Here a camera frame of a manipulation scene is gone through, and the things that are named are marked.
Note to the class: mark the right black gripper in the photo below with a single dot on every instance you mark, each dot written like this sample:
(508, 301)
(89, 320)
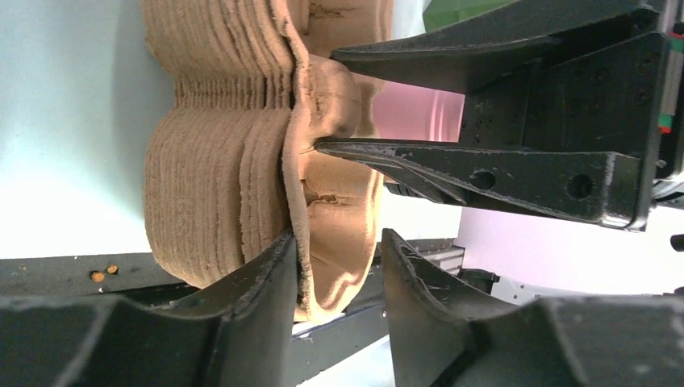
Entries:
(599, 116)

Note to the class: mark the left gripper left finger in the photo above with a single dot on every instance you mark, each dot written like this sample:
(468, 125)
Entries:
(236, 332)

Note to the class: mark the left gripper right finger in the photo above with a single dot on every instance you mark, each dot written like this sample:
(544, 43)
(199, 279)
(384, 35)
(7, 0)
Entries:
(445, 332)

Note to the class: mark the green paper bag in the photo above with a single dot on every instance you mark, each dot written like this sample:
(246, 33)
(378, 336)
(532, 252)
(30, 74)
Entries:
(441, 13)

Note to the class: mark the single brown cup carrier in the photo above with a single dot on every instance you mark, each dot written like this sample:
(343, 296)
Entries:
(333, 203)

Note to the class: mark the pink straw holder cup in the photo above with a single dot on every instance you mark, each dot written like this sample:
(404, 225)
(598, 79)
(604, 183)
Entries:
(416, 113)

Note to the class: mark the brown cardboard cup carrier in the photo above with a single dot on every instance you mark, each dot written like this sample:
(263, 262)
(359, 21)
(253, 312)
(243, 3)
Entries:
(213, 192)

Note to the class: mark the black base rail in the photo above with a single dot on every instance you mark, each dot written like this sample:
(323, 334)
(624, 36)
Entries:
(312, 349)

